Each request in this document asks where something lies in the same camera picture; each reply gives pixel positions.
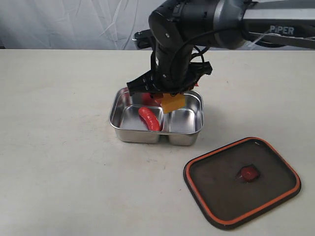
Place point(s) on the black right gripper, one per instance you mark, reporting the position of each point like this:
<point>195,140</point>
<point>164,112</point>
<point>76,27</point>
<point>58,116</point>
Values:
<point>171,72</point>

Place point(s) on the yellow toy cheese wedge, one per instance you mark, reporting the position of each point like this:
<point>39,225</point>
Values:
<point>171,103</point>

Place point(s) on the red toy sausage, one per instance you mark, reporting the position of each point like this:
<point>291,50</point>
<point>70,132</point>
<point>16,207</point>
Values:
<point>149,118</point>

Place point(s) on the steel two-compartment lunch box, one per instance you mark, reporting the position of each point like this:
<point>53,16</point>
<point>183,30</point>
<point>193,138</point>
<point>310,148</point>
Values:
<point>181,126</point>

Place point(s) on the dark lid with orange seal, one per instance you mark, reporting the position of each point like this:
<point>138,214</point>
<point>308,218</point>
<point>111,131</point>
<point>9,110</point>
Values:
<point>239,182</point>

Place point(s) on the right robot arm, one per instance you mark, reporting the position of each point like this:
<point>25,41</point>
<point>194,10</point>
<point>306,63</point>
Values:
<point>177,27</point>

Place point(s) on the white backdrop cloth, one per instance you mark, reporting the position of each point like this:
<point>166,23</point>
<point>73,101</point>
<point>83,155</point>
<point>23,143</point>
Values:
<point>73,24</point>

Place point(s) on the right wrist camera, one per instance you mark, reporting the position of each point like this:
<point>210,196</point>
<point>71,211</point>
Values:
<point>143,39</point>

